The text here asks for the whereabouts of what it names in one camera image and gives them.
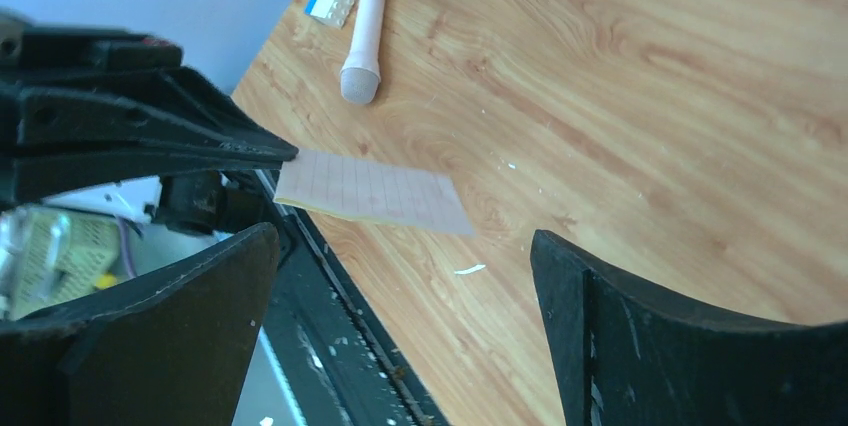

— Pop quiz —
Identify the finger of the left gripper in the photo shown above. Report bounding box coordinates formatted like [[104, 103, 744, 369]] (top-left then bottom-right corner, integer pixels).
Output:
[[13, 67, 298, 201]]

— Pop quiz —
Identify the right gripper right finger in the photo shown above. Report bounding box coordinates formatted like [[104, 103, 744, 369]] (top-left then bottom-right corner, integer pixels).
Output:
[[530, 230, 847, 425]]

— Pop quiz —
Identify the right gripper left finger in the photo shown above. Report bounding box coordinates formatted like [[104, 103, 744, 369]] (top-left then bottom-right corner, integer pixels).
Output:
[[1, 223, 280, 425]]

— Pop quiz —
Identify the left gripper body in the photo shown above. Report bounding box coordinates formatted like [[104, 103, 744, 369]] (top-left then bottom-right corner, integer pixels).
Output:
[[1, 12, 265, 235]]

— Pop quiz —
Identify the beige letter paper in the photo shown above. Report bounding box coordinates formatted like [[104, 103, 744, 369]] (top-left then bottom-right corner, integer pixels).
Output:
[[274, 149, 474, 235]]

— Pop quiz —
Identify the pink toy microphone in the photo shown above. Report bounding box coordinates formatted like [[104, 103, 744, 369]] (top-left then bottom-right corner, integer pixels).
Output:
[[340, 0, 385, 105]]

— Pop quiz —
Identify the white blue toy brick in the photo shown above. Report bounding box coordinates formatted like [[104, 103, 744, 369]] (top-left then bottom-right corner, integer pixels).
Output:
[[304, 0, 356, 29]]

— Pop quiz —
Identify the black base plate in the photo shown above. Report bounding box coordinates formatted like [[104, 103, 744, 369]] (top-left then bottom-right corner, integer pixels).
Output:
[[261, 200, 448, 425]]

